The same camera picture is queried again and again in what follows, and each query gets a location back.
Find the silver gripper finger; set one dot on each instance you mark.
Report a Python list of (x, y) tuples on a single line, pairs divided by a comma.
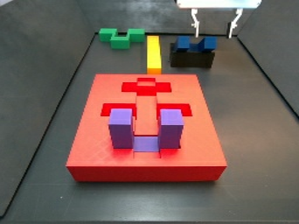
[(232, 24), (195, 22)]

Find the blue U-shaped block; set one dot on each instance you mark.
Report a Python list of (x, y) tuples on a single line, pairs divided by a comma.
[(206, 46)]

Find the black angled fixture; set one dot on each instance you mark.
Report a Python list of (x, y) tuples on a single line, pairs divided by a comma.
[(191, 59)]

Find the yellow long bar block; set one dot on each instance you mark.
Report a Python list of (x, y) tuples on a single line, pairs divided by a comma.
[(154, 55)]

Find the green stepped block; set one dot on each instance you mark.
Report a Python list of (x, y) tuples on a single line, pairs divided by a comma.
[(120, 42)]

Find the purple U-shaped block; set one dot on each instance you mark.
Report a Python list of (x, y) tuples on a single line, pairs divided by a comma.
[(147, 133)]

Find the red base block with slots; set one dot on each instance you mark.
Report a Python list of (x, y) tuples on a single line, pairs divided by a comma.
[(147, 94)]

